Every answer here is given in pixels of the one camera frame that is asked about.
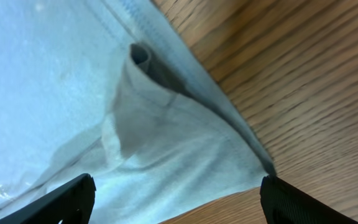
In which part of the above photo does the light blue printed t-shirt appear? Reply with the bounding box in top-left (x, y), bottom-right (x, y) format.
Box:
top-left (0, 0), bottom-right (275, 223)

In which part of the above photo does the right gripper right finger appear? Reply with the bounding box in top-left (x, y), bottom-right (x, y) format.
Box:
top-left (260, 175), bottom-right (358, 224)

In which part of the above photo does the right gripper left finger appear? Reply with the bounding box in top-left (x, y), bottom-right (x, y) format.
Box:
top-left (0, 173), bottom-right (96, 224)

